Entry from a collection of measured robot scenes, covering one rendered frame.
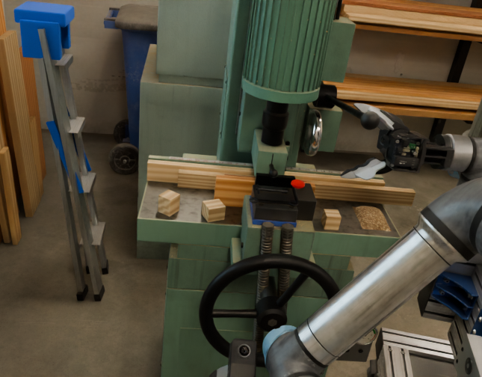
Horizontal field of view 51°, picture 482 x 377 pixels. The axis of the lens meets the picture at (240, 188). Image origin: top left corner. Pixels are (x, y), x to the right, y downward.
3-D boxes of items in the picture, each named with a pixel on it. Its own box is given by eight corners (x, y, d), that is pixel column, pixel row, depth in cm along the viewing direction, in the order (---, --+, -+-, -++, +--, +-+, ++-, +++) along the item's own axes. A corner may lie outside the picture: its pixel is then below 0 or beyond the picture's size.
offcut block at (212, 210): (217, 211, 116) (219, 198, 115) (224, 219, 113) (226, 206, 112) (201, 214, 114) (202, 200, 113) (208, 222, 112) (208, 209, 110)
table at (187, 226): (128, 267, 104) (128, 243, 101) (146, 194, 131) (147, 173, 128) (410, 286, 110) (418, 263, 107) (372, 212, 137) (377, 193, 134)
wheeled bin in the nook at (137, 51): (103, 177, 309) (101, 13, 264) (111, 141, 356) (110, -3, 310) (208, 181, 320) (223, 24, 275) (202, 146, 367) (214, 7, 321)
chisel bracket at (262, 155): (253, 183, 120) (258, 150, 116) (249, 158, 132) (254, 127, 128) (284, 185, 120) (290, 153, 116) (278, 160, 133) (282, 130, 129)
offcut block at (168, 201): (169, 217, 112) (170, 200, 110) (158, 212, 113) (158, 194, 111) (178, 210, 115) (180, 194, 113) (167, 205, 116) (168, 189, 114)
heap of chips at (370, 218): (362, 229, 117) (364, 222, 116) (352, 206, 126) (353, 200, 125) (391, 231, 117) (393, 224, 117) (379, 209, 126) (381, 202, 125)
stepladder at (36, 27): (66, 303, 212) (7, 10, 156) (77, 266, 234) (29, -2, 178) (105, 301, 214) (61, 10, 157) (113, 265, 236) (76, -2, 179)
